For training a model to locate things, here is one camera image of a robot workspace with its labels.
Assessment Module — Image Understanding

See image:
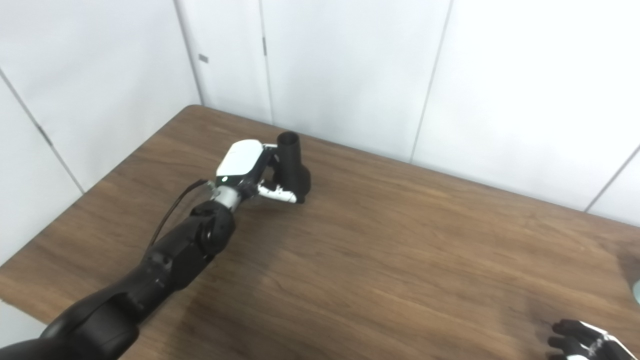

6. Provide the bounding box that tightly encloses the black nozzle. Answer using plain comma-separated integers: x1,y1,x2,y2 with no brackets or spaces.
276,131,312,204

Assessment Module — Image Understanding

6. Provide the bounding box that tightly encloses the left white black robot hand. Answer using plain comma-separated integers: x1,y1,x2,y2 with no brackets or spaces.
214,140,301,204

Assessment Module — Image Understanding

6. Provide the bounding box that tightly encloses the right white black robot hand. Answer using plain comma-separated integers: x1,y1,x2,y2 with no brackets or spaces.
546,319,638,360

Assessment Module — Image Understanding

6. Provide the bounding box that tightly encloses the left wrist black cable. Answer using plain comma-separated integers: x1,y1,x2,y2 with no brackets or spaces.
148,179,211,248

